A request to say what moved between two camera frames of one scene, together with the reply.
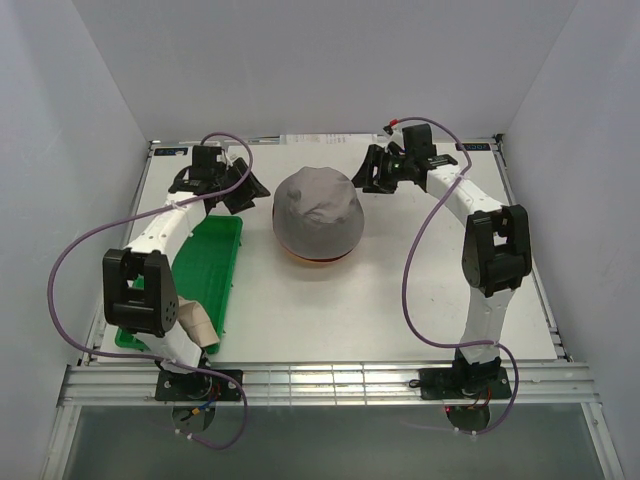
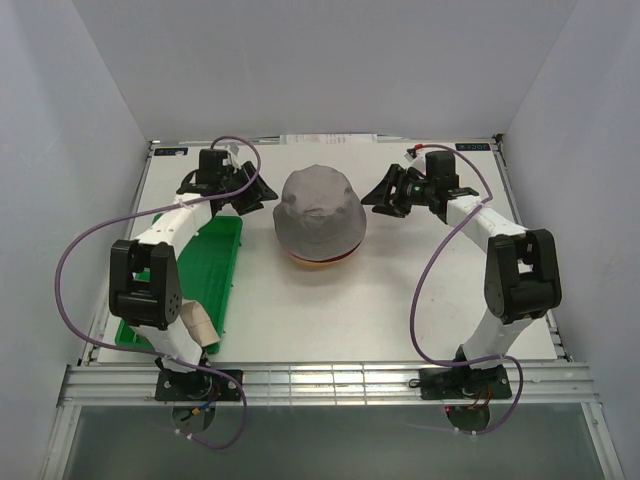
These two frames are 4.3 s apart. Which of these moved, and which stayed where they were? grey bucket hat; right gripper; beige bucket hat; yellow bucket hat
Moved: right gripper
Stayed: beige bucket hat; yellow bucket hat; grey bucket hat
